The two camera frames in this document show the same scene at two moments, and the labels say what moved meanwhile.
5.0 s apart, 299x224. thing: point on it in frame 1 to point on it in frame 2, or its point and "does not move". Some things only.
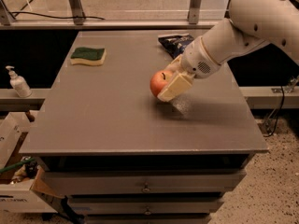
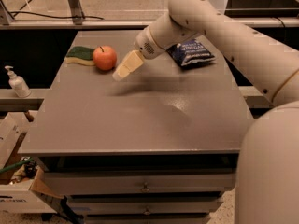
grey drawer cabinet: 121,155 does not move
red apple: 159,80 to 105,58
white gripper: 196,60 to 145,45
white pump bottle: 19,83 does not move
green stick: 7,167 does not move
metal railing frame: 78,20 does not move
